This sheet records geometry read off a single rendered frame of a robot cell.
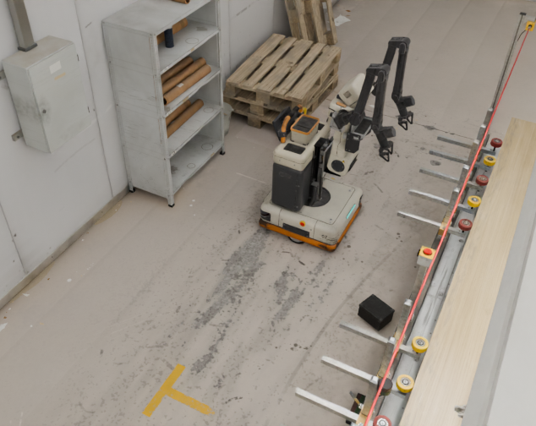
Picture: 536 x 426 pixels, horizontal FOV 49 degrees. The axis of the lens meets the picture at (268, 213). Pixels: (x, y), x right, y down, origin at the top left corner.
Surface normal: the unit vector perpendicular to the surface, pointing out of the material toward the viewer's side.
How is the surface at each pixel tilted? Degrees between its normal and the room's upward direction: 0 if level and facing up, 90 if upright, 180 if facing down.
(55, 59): 90
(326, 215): 0
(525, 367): 0
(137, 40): 90
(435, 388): 0
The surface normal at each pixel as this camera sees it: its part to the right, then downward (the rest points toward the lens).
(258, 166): 0.03, -0.75
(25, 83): -0.45, 0.58
